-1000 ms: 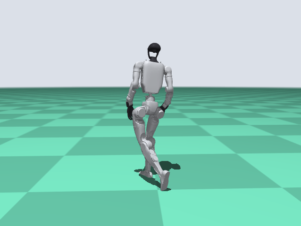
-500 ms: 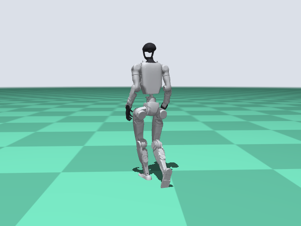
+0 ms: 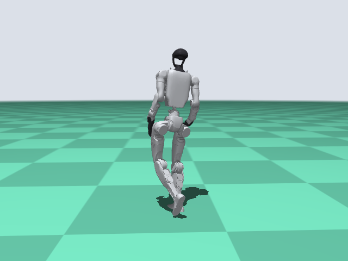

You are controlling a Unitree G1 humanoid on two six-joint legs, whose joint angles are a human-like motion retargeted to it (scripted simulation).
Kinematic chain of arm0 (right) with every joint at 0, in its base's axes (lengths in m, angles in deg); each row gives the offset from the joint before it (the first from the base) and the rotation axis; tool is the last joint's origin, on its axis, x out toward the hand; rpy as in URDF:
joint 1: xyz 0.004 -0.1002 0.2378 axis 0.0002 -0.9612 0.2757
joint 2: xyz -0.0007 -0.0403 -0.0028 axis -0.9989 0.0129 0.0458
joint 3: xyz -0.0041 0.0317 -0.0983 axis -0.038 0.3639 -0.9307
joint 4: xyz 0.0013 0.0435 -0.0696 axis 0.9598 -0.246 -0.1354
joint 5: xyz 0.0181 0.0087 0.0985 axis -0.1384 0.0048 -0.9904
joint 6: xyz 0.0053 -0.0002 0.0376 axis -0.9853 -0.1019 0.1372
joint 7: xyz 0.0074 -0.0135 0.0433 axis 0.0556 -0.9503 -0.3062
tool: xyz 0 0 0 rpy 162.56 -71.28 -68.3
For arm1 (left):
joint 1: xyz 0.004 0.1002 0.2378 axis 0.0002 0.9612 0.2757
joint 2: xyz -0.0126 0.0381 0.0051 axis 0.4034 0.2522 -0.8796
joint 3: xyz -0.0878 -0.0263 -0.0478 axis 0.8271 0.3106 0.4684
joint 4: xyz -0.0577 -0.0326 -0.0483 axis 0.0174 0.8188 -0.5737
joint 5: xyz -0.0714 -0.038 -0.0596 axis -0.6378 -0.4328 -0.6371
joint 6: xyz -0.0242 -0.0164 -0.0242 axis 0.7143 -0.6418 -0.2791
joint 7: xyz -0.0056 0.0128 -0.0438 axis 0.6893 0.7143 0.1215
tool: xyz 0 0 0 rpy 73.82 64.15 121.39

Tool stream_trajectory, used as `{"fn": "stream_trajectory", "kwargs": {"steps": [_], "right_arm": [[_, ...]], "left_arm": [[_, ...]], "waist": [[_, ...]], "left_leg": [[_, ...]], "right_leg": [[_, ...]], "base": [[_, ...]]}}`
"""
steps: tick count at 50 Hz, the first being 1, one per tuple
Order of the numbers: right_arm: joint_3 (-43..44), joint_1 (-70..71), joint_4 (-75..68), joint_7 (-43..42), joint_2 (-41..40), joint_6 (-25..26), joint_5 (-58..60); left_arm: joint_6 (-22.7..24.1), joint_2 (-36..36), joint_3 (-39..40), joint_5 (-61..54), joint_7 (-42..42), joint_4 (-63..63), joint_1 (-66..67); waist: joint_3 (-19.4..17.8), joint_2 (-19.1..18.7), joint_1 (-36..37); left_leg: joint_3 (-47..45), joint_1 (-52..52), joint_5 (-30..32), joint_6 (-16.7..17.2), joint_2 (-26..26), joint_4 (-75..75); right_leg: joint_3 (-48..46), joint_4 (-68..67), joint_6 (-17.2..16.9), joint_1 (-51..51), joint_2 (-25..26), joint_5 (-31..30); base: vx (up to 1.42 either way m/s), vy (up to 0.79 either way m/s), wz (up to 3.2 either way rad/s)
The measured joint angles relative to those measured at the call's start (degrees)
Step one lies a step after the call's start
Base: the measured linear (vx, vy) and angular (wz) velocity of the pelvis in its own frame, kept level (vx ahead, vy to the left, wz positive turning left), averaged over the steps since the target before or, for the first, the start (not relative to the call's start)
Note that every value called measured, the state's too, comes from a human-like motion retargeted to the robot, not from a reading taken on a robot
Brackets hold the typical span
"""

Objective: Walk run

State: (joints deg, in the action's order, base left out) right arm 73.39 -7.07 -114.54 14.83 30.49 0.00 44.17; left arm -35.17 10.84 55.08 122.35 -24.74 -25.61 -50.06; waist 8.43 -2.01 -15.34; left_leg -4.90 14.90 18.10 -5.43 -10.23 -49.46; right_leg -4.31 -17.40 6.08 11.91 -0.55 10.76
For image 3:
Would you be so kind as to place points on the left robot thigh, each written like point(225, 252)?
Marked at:
point(157, 141)

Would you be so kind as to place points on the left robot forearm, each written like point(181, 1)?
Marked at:
point(154, 108)

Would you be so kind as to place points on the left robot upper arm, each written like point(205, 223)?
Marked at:
point(160, 84)

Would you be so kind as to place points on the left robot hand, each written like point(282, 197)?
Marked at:
point(150, 125)

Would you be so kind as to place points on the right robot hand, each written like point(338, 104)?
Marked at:
point(185, 123)

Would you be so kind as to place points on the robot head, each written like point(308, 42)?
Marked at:
point(180, 54)

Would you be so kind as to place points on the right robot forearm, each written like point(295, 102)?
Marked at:
point(192, 115)

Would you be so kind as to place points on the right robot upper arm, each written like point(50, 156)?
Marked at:
point(195, 92)

